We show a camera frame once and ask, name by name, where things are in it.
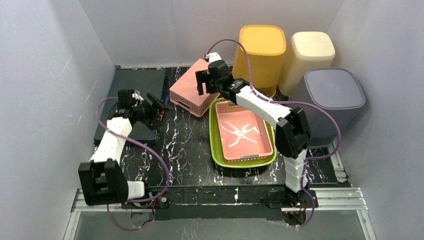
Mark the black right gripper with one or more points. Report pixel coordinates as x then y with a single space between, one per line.
208 78

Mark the pink perforated basket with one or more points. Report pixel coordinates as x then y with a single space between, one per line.
244 136
184 91

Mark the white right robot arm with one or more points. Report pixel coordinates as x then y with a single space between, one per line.
292 131

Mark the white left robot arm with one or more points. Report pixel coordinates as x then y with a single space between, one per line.
101 178

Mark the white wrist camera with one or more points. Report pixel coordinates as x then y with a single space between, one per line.
137 97
212 57

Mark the orange slatted waste bin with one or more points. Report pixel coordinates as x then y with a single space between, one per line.
265 46

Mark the cream bin liner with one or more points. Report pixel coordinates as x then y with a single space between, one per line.
307 50

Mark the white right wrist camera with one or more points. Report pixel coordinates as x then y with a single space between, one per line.
212 57

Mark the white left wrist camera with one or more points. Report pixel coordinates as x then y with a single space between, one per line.
137 97

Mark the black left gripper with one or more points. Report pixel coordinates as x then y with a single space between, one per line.
149 108

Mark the grey slatted waste bin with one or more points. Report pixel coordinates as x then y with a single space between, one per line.
334 90

